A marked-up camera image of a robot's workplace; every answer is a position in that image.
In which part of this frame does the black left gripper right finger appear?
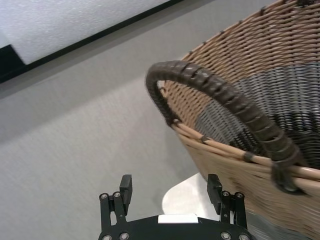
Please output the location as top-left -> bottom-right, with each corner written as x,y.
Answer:
207,173 -> 248,226

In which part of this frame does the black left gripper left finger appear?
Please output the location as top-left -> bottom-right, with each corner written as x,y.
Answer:
98,174 -> 134,226

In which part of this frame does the woven tan grey laundry basket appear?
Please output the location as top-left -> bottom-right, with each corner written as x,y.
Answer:
144,0 -> 320,240

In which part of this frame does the white stand with rounded corners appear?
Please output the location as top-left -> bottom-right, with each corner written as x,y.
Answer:
161,173 -> 253,221

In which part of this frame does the black wall trim strip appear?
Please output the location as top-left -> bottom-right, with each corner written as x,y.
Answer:
0,0 -> 186,85

